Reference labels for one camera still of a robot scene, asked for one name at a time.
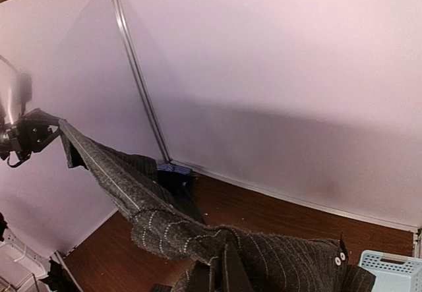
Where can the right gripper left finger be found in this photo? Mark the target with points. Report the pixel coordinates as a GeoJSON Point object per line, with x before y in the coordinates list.
{"type": "Point", "coordinates": [202, 279]}

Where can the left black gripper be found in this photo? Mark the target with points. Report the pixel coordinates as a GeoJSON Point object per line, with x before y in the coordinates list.
{"type": "Point", "coordinates": [32, 133]}

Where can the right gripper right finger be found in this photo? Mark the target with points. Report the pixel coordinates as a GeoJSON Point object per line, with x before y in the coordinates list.
{"type": "Point", "coordinates": [234, 275]}

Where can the black pinstriped long sleeve shirt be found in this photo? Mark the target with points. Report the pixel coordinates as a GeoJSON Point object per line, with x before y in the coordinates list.
{"type": "Point", "coordinates": [175, 230]}

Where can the blue checked shirt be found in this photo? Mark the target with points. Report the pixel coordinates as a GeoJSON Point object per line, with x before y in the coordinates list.
{"type": "Point", "coordinates": [168, 167]}

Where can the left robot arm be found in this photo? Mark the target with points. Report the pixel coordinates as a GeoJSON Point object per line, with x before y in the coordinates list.
{"type": "Point", "coordinates": [19, 93]}

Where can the light blue perforated plastic basket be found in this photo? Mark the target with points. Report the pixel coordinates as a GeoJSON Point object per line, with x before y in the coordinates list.
{"type": "Point", "coordinates": [393, 272]}

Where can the left aluminium corner post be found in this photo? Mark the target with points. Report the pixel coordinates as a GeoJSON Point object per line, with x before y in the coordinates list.
{"type": "Point", "coordinates": [139, 79]}

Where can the aluminium corner post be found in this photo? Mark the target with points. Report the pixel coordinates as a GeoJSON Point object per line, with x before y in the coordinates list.
{"type": "Point", "coordinates": [416, 241]}
{"type": "Point", "coordinates": [139, 79]}

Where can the right aluminium corner post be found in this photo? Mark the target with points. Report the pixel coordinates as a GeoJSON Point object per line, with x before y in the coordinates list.
{"type": "Point", "coordinates": [416, 241]}

